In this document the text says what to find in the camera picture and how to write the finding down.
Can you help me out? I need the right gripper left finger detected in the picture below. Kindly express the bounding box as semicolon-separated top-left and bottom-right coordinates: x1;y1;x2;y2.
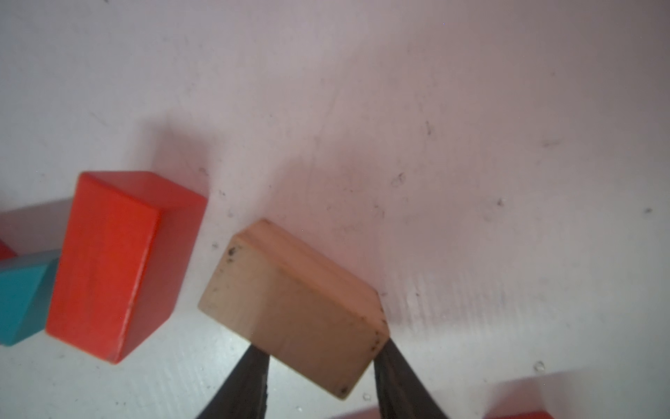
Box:
197;345;270;419

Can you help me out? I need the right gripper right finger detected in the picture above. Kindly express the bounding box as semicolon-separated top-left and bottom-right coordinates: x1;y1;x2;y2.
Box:
374;340;448;419

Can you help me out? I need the natural wood block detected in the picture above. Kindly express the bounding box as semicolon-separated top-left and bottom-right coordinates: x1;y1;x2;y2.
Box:
198;219;390;400

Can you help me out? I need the red block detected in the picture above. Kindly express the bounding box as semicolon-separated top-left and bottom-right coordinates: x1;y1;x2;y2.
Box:
490;410;554;419
0;241;17;261
45;171;208;364

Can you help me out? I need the teal triangle block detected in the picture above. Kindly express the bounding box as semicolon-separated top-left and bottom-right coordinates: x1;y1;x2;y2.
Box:
1;250;60;347

